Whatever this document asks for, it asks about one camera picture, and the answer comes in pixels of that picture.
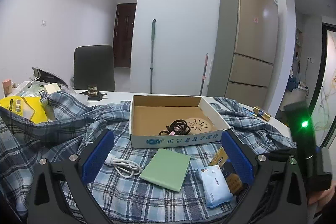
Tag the gold blue long box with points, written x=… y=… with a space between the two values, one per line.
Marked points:
x=223 y=162

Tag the blue plaid shirt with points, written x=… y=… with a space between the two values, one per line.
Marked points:
x=123 y=200

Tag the right hand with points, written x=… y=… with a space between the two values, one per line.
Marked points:
x=322 y=206

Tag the shallow cardboard box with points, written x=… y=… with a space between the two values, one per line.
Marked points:
x=160 y=121

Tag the dark brown door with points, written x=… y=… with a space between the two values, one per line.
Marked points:
x=123 y=34

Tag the blue tissue pack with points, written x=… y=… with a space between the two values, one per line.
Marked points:
x=215 y=186

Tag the gold cigarette pack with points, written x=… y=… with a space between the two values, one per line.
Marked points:
x=264 y=115

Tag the gold refrigerator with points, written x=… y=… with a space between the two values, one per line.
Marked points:
x=245 y=50

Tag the blue gold small pack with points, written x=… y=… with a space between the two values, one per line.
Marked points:
x=256 y=110

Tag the black grey bag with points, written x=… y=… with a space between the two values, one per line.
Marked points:
x=44 y=77

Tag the pink capped bottle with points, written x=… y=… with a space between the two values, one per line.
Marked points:
x=7 y=87

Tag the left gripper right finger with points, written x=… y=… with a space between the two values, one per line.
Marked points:
x=275 y=190

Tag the small black stand ornament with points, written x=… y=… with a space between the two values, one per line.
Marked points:
x=93 y=93

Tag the green handled mop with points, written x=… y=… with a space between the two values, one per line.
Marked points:
x=152 y=54

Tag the black chair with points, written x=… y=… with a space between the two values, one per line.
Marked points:
x=94 y=65

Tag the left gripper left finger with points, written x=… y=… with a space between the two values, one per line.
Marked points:
x=47 y=202

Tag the small cream box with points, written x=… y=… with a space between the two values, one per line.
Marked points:
x=52 y=88

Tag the green notebook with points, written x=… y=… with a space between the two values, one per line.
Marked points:
x=167 y=169

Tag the yellow plastic bag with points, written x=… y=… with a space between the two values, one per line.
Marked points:
x=30 y=108

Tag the beige round perforated pad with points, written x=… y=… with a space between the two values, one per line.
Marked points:
x=199 y=125

